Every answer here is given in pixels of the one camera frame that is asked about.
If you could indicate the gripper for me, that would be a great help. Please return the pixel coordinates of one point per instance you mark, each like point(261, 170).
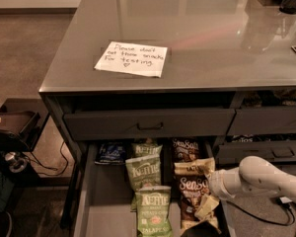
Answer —
point(218, 183)

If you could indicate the brown Sea Salt bag front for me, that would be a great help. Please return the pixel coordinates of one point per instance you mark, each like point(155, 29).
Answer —
point(192, 189)

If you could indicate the brown sea salt bag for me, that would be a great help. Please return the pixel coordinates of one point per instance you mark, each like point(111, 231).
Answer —
point(192, 189)
point(185, 149)

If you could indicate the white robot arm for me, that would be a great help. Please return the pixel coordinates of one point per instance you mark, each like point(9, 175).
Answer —
point(253, 177)

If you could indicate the dark robot base tray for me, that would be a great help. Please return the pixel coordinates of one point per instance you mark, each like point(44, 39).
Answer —
point(21, 124)

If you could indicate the yellow chip bag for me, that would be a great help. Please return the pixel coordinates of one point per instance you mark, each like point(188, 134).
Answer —
point(196, 168)

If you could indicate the green Kettle jalapeno bag front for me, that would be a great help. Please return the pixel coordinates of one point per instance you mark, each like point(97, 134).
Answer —
point(153, 205)

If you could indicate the middle right drawer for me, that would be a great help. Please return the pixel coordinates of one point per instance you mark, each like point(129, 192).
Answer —
point(272, 151)

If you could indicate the brown Sea Salt bag rear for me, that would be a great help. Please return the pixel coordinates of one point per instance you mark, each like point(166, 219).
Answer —
point(185, 149)

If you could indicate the green Kettle bag middle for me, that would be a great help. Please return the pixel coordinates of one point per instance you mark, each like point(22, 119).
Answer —
point(144, 171)

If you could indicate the green Kettle bag rear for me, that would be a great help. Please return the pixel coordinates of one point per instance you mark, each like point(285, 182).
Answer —
point(146, 147)

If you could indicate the top right drawer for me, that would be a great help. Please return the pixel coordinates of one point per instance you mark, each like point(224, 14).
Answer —
point(266, 120)

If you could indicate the open middle left drawer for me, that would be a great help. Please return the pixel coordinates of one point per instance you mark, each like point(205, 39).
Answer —
point(104, 208)

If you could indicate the blue chip bag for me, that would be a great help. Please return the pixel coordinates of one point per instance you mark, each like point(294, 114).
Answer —
point(111, 153)

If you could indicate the top left drawer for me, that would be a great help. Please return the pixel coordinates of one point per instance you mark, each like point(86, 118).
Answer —
point(148, 123)

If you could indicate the grey metal drawer cabinet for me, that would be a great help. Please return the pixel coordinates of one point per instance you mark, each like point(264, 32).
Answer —
point(222, 54)

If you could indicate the white power strip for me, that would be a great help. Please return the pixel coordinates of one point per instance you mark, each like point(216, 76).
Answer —
point(285, 200)

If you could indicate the white handwritten paper note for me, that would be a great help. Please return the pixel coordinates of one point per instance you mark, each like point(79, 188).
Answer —
point(131, 58)

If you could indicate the silver round cap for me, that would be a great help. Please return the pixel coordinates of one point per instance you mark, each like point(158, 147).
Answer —
point(17, 163)

